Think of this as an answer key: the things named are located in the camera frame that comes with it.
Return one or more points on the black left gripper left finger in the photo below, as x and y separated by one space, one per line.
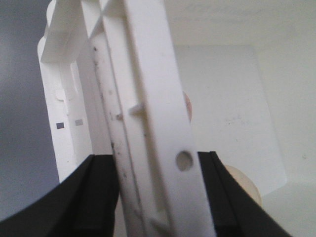
83 205

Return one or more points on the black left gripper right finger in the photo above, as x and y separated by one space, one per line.
234 212

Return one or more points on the yellow plush ball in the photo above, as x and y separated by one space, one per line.
245 183

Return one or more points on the pink plush ball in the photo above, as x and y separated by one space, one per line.
188 106

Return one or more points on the white plastic Totelife tote box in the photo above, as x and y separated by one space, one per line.
114 73

